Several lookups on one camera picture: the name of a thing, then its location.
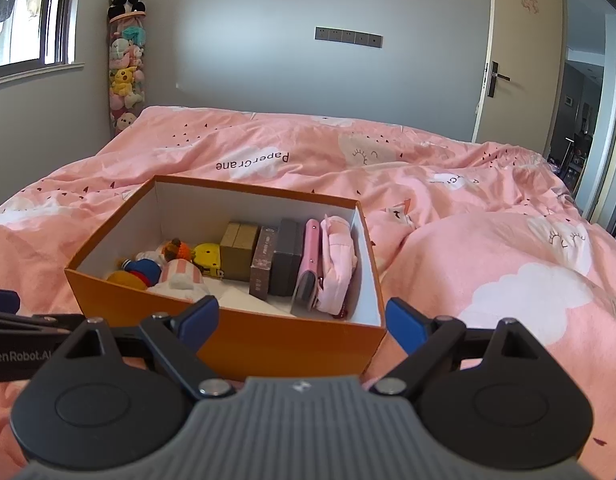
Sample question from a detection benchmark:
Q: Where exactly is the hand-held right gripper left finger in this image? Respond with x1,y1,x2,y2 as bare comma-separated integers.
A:
63,295,239,398

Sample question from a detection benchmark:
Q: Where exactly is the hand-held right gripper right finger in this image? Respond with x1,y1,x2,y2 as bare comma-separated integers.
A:
373,297,551,396

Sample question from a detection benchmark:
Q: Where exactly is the white plush with striped hat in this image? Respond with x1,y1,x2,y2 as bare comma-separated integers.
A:
150,257,211,303

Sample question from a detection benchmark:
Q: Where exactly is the yellow tape measure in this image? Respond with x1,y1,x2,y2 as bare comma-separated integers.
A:
192,242,226,278

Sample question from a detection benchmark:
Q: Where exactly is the orange crochet doll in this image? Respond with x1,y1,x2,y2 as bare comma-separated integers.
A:
160,237,195,263

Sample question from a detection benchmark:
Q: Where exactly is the brown plush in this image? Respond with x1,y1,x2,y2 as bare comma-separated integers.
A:
105,252,166,291

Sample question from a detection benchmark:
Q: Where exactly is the gold box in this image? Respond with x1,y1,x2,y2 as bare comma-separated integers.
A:
219,221,261,282

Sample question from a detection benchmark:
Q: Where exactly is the printed card box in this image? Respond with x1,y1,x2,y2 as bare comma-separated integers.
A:
249,225,279,302

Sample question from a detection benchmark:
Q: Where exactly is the orange cardboard box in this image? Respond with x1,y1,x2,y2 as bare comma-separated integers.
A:
64,175,387,381

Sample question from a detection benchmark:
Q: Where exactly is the pink pouch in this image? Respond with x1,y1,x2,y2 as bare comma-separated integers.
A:
315,214,359,318

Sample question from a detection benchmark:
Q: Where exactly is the grey box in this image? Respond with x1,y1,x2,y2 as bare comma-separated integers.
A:
269,217,305,297

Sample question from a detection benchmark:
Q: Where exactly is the pink wallet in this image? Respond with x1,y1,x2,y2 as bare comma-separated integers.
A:
290,217,325,316

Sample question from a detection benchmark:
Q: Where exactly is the pink printed blanket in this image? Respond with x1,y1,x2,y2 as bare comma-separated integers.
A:
0,105,616,480

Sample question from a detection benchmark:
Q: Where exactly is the clear tube of plush toys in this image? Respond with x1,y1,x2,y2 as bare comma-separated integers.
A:
107,7,149,136

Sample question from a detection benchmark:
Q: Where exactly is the window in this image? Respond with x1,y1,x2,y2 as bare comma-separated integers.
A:
0,0,85,86

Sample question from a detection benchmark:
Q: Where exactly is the white door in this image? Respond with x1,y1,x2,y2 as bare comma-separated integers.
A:
472,0,563,158

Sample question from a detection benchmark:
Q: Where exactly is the black door handle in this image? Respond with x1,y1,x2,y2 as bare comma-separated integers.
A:
485,61,511,98

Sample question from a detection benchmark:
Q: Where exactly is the grey wall switch panel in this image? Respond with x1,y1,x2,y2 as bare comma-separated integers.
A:
314,26,383,49

